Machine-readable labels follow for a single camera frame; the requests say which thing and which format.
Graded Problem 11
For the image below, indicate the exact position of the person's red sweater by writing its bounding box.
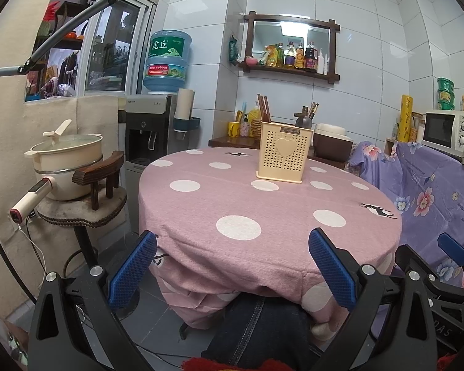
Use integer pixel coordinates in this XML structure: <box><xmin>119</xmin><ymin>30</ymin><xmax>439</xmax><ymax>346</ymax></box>
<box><xmin>182</xmin><ymin>357</ymin><xmax>291</xmax><ymax>371</ymax></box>

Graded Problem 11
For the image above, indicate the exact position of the sliding glass window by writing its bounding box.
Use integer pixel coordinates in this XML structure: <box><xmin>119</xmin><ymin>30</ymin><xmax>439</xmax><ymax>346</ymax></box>
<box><xmin>25</xmin><ymin>0</ymin><xmax>157</xmax><ymax>103</ymax></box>

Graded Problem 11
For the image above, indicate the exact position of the dark wooden chair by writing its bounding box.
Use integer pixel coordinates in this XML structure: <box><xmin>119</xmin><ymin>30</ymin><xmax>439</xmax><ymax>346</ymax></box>
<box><xmin>36</xmin><ymin>151</ymin><xmax>140</xmax><ymax>310</ymax></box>

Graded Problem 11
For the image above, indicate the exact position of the grey water dispenser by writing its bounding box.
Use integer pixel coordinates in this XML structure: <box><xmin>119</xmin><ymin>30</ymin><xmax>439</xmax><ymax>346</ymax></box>
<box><xmin>124</xmin><ymin>93</ymin><xmax>178</xmax><ymax>181</ymax></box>

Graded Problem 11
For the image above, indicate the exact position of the pink polka dot tablecloth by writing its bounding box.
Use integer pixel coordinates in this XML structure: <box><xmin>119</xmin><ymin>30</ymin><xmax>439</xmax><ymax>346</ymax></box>
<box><xmin>138</xmin><ymin>147</ymin><xmax>403</xmax><ymax>341</ymax></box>

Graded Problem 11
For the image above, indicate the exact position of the dark soy sauce bottle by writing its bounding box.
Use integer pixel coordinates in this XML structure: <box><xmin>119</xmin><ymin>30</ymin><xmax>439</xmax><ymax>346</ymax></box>
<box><xmin>305</xmin><ymin>42</ymin><xmax>318</xmax><ymax>72</ymax></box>

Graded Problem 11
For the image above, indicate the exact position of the brown white rice cooker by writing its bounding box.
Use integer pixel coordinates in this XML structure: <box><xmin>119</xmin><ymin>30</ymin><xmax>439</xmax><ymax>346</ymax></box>
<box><xmin>312</xmin><ymin>123</ymin><xmax>355</xmax><ymax>165</ymax></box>

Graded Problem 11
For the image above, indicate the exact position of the person's jeans leg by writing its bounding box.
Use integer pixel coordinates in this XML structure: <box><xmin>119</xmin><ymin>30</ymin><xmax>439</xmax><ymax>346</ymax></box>
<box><xmin>201</xmin><ymin>293</ymin><xmax>322</xmax><ymax>371</ymax></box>

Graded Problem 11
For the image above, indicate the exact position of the glass storage jar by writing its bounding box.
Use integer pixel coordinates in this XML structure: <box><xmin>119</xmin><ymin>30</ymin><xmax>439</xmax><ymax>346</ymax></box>
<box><xmin>410</xmin><ymin>112</ymin><xmax>425</xmax><ymax>143</ymax></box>

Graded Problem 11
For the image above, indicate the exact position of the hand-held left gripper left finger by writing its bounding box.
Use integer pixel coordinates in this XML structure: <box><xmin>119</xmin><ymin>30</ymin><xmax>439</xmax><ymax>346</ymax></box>
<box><xmin>27</xmin><ymin>230</ymin><xmax>158</xmax><ymax>371</ymax></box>

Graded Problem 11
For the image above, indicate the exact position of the white cable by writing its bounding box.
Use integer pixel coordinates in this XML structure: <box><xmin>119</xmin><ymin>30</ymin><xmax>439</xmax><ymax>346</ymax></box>
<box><xmin>19</xmin><ymin>220</ymin><xmax>49</xmax><ymax>307</ymax></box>

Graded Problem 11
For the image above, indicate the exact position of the metal spoon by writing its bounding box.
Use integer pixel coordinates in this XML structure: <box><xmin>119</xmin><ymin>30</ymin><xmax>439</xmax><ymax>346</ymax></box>
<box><xmin>295</xmin><ymin>110</ymin><xmax>314</xmax><ymax>129</ymax></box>

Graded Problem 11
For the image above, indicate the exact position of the wooden sink counter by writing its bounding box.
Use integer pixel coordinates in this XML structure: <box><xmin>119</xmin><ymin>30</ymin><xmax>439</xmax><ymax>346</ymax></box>
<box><xmin>209</xmin><ymin>135</ymin><xmax>351</xmax><ymax>171</ymax></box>

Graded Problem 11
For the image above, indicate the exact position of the cream plastic utensil holder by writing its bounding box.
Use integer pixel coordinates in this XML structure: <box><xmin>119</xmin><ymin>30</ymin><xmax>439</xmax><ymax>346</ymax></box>
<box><xmin>255</xmin><ymin>121</ymin><xmax>314</xmax><ymax>185</ymax></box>

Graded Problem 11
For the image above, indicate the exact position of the cream electric cooking pot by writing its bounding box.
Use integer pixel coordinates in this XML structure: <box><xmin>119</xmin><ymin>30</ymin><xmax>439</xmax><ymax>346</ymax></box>
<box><xmin>10</xmin><ymin>120</ymin><xmax>104</xmax><ymax>223</ymax></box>

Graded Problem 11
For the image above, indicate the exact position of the white microwave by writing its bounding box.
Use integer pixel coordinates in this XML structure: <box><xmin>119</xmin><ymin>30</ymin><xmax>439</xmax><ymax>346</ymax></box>
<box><xmin>421</xmin><ymin>110</ymin><xmax>464</xmax><ymax>159</ymax></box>

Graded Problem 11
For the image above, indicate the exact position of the person's right forearm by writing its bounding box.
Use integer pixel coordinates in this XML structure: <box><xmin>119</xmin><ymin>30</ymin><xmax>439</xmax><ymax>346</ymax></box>
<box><xmin>439</xmin><ymin>351</ymin><xmax>464</xmax><ymax>371</ymax></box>

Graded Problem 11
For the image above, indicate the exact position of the blue water jug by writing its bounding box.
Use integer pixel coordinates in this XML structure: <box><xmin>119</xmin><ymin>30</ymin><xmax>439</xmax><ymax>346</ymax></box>
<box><xmin>143</xmin><ymin>30</ymin><xmax>193</xmax><ymax>94</ymax></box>

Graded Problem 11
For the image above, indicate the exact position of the purple floral cloth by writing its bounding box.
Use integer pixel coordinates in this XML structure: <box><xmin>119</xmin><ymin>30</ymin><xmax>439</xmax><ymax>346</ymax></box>
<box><xmin>348</xmin><ymin>141</ymin><xmax>464</xmax><ymax>310</ymax></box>

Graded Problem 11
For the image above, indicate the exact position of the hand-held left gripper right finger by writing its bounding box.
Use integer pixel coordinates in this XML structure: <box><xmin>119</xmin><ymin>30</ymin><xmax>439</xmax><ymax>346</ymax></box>
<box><xmin>309</xmin><ymin>229</ymin><xmax>437</xmax><ymax>371</ymax></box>

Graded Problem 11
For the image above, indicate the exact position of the yellow roll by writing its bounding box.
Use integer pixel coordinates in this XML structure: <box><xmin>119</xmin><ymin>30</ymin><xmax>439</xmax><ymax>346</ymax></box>
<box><xmin>397</xmin><ymin>94</ymin><xmax>414</xmax><ymax>143</ymax></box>

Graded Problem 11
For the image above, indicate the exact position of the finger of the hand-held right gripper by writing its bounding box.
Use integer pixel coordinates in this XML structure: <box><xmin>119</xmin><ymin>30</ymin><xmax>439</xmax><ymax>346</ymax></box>
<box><xmin>394</xmin><ymin>244</ymin><xmax>464</xmax><ymax>309</ymax></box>
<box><xmin>438</xmin><ymin>233</ymin><xmax>464</xmax><ymax>291</ymax></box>

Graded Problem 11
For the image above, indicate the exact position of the wooden framed mirror shelf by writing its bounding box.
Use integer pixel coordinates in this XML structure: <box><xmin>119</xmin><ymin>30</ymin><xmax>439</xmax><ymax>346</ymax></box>
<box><xmin>238</xmin><ymin>11</ymin><xmax>341</xmax><ymax>85</ymax></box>

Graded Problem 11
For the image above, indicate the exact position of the cream paper cup stack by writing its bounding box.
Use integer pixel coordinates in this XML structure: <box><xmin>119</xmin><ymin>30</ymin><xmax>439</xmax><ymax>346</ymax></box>
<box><xmin>176</xmin><ymin>88</ymin><xmax>196</xmax><ymax>120</ymax></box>

